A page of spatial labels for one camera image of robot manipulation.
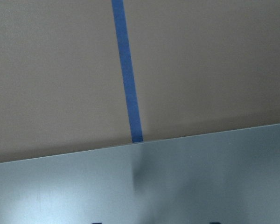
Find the grey closed laptop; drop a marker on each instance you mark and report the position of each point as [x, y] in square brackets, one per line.
[230, 177]

